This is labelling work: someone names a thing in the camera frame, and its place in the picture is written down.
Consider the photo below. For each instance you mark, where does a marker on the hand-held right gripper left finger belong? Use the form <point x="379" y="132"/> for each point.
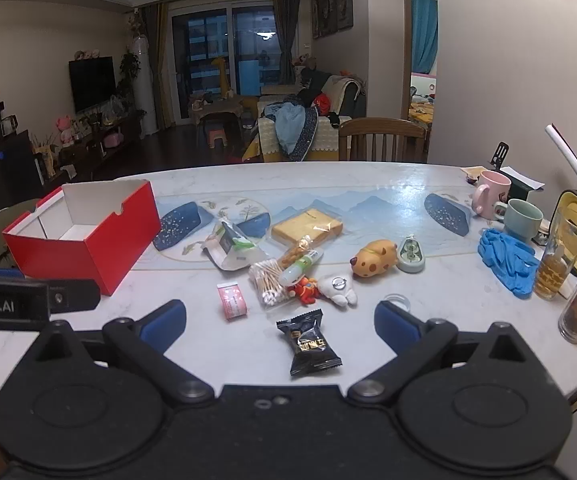
<point x="163" y="322"/>

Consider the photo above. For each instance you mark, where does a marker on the small covered table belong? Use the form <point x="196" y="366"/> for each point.
<point x="216" y="107"/>

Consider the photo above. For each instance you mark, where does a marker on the red plastic bag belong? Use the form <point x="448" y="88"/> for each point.
<point x="322" y="104"/>

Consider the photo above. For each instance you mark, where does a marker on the beige blanket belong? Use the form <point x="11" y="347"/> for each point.
<point x="346" y="90"/>

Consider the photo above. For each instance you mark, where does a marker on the white tooth plush toy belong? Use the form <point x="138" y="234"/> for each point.
<point x="336" y="287"/>

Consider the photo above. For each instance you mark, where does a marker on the cotton swab bag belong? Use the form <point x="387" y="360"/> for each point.
<point x="268" y="285"/>

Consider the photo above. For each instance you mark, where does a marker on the green mug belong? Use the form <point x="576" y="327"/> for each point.
<point x="521" y="220"/>

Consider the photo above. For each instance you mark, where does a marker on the blue rubber gloves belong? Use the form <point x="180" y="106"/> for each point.
<point x="508" y="260"/>

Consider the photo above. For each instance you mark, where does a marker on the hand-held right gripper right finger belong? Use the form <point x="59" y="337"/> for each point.
<point x="393" y="322"/>

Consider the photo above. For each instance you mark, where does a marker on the green correction tape dispenser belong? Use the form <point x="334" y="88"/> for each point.
<point x="411" y="255"/>

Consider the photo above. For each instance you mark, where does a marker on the dark television cabinet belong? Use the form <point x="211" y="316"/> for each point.
<point x="108" y="150"/>

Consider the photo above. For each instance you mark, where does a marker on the sofa with yellow cover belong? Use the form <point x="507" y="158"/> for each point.
<point x="326" y="135"/>

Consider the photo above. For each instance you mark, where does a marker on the clear plastic bag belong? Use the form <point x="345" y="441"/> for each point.
<point x="114" y="110"/>

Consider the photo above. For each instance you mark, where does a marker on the black television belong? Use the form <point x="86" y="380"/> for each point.
<point x="93" y="85"/>

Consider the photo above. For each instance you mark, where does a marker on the wooden chair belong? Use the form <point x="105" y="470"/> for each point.
<point x="383" y="127"/>

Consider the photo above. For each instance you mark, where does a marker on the red cardboard box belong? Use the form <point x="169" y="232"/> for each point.
<point x="93" y="255"/>

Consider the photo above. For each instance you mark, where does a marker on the bagged yellow bread slice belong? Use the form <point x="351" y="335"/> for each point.
<point x="306" y="227"/>

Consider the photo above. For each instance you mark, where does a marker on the pink mug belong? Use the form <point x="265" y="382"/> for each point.
<point x="491" y="192"/>

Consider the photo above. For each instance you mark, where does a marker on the small pink packet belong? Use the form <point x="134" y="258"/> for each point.
<point x="232" y="302"/>

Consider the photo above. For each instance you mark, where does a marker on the white green tube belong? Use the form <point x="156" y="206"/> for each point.
<point x="298" y="270"/>

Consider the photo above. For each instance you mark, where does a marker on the pink bag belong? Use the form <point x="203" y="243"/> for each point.
<point x="113" y="137"/>

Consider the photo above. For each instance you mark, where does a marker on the brown teddy bear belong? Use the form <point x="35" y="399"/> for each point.
<point x="308" y="62"/>

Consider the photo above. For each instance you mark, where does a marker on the pink plush toy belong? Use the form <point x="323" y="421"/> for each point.
<point x="67" y="127"/>

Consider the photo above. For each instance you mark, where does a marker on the brown dog toy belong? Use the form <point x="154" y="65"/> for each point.
<point x="373" y="260"/>

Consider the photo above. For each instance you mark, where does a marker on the pink stool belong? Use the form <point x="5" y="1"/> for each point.
<point x="216" y="135"/>

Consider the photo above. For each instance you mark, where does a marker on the glass of tea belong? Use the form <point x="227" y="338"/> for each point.
<point x="553" y="272"/>

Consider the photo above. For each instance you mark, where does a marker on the white tower air conditioner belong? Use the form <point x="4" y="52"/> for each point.
<point x="146" y="90"/>

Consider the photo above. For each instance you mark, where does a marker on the black water dispenser cabinet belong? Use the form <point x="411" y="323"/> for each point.
<point x="3" y="170"/>

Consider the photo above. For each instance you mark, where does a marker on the clear bag of nuts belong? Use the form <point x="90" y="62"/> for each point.
<point x="298" y="252"/>

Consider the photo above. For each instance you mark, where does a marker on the dark green box with paper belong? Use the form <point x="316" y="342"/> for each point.
<point x="518" y="190"/>

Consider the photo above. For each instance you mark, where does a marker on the blue curtain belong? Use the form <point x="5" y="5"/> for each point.
<point x="423" y="35"/>

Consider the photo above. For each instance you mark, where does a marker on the white green-labelled packet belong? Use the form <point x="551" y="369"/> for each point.
<point x="233" y="252"/>

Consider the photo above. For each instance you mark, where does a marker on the yellow giraffe toy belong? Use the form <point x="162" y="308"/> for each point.
<point x="223" y="75"/>

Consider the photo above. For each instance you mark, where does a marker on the white rod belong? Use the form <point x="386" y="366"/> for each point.
<point x="568" y="155"/>

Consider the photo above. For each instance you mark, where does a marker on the small red plush figure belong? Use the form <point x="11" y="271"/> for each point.
<point x="306" y="290"/>

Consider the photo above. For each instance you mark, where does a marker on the grey curtain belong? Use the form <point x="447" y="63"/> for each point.
<point x="286" y="35"/>

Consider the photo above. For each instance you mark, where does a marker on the black snack packet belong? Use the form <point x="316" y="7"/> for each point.
<point x="308" y="345"/>

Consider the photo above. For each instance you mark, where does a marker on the potted plant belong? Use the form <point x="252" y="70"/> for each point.
<point x="129" y="75"/>

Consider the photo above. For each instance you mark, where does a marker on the blue clothes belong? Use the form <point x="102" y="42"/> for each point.
<point x="288" y="125"/>

